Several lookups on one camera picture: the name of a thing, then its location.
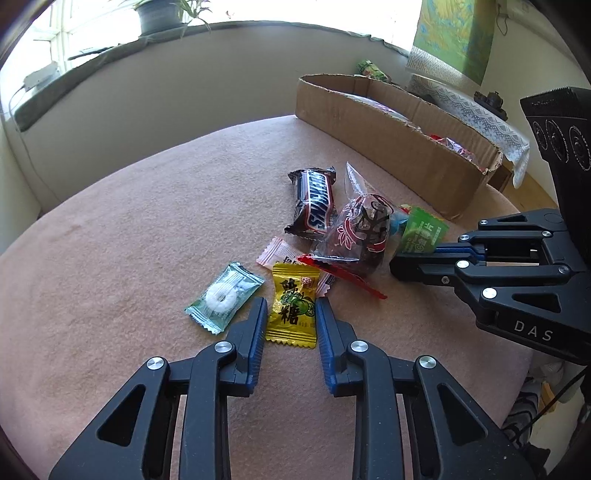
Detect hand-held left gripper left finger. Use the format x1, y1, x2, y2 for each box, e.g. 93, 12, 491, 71
48, 296, 269, 480

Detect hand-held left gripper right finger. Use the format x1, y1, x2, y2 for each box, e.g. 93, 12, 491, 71
315, 298, 548, 480

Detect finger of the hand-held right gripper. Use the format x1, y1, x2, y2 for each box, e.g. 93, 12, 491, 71
389, 254, 577, 320
434, 209, 563, 260

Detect green candy packet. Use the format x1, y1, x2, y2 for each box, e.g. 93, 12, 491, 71
398, 206, 451, 254

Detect yellow candy packet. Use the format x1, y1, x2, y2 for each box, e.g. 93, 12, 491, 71
265, 262, 321, 352

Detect brown cardboard box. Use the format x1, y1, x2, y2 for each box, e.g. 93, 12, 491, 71
295, 74, 504, 221

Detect blue round jelly cup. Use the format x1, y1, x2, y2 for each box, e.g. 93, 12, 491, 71
388, 210, 411, 243

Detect teal mint candy packet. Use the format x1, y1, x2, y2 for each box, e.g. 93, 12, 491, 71
185, 262, 266, 335

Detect small clear dark snack bag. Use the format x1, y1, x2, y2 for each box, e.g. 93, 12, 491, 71
298, 161, 395, 301

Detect pale candy wrapper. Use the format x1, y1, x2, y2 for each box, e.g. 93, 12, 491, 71
256, 236, 333, 296

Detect large clear dark snack bag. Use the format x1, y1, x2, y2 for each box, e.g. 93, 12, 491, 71
427, 134, 476, 160

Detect white lace cloth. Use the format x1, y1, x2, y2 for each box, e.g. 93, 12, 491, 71
406, 74, 532, 190

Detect dark small ornament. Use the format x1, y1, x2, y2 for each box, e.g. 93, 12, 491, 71
475, 91, 508, 116

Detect brown chocolate bar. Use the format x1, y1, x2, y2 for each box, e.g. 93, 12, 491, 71
284, 166, 338, 238

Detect white plastic biscuit packet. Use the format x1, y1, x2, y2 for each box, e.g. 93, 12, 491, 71
344, 92, 416, 123

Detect green snack bag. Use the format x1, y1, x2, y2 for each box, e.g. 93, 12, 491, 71
355, 59, 391, 84

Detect grey windowsill cover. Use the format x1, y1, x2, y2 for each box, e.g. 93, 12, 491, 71
9, 28, 411, 134

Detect potted green plant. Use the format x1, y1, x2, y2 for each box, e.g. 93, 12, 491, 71
117, 0, 213, 38

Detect white device box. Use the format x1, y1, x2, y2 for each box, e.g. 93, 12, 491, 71
22, 62, 61, 90

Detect landscape wall poster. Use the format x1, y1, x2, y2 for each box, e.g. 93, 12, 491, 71
406, 0, 502, 88

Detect white window frame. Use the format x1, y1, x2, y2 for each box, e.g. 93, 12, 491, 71
28, 0, 153, 75

